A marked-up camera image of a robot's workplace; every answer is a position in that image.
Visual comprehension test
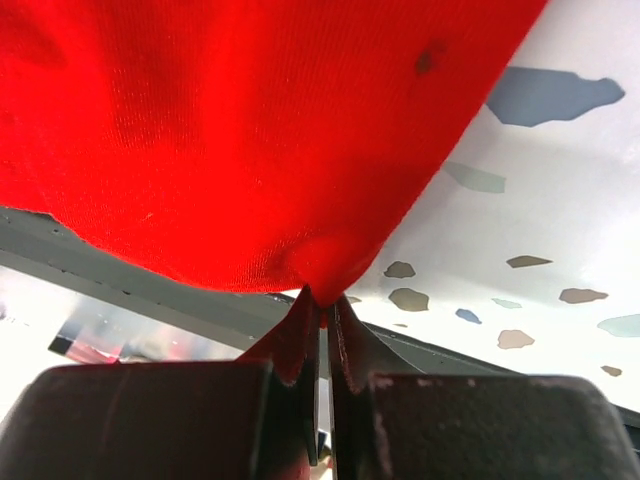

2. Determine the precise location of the red t shirt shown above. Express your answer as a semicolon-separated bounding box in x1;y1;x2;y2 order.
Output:
1;1;545;306

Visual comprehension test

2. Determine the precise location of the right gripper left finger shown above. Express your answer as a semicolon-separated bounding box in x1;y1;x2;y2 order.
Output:
1;290;320;480

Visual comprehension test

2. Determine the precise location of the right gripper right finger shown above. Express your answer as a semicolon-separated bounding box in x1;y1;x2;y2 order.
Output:
327;299;639;479

